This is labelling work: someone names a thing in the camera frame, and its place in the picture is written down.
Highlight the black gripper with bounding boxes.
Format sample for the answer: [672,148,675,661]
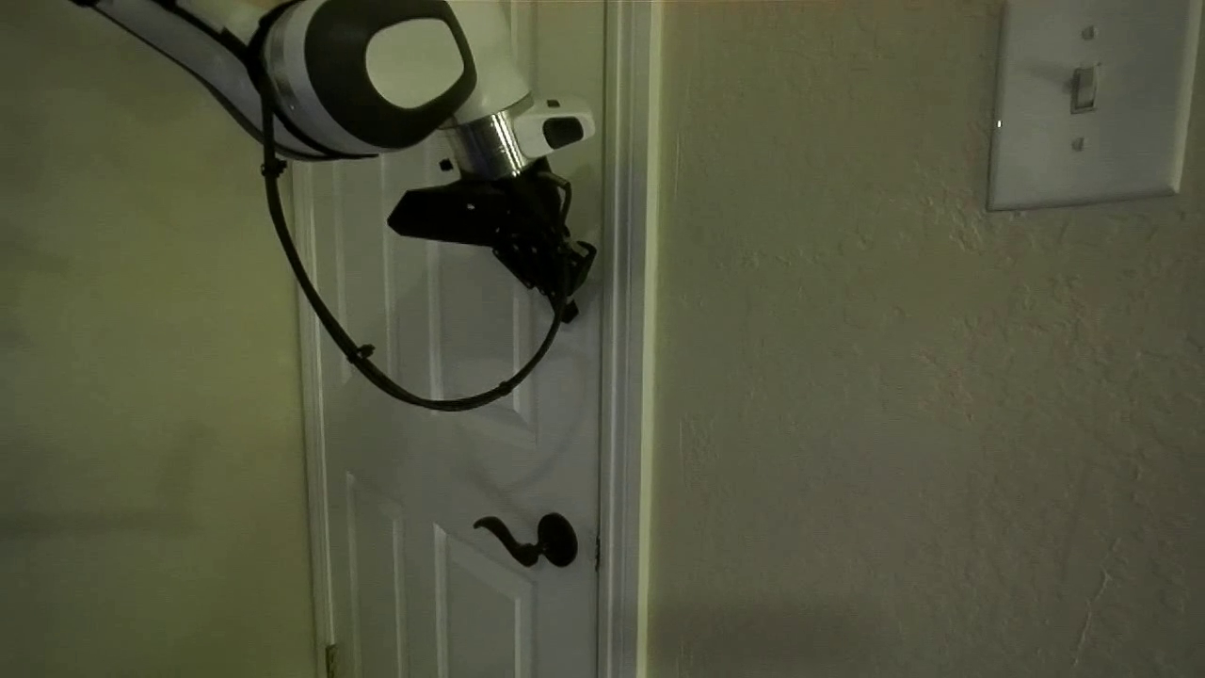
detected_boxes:
[488,165,602,327]

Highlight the white panelled door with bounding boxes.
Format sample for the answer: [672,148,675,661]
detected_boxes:
[290,0,611,678]

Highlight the white door frame casing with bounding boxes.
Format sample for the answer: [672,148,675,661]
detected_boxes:
[597,0,667,678]

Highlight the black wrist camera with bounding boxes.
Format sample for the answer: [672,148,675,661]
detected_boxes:
[386,177,506,250]

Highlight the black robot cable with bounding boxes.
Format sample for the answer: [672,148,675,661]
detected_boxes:
[254,22,570,413]

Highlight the dark lever door handle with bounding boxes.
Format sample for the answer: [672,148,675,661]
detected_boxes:
[471,508,584,571]

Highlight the white light switch plate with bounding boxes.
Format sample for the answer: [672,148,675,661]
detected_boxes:
[988,0,1205,214]

